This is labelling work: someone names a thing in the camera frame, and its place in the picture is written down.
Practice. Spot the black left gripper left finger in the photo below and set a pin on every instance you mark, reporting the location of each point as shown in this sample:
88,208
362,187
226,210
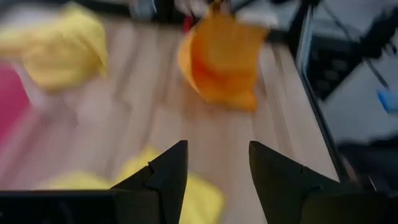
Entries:
164,186

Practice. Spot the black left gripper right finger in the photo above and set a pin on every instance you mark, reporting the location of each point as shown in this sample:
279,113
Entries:
276,186

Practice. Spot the yellow microfiber towel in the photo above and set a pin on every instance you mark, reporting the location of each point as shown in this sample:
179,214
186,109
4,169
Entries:
62,53
202,202

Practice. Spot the orange microfiber towel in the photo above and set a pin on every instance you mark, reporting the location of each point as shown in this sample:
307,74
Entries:
220,62

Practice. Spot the blue-keyed keyboard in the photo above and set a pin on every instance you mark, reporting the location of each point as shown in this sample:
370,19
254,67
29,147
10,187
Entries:
329,68

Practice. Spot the small blue object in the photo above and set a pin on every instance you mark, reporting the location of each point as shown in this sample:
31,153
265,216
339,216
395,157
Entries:
388,101

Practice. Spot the small red clip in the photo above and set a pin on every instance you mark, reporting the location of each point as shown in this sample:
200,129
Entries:
188,24

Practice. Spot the pink plastic bin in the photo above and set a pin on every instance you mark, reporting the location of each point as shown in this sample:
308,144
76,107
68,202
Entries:
9,99

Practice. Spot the black aluminium table frame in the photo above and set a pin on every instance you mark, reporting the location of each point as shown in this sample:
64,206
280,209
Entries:
300,37

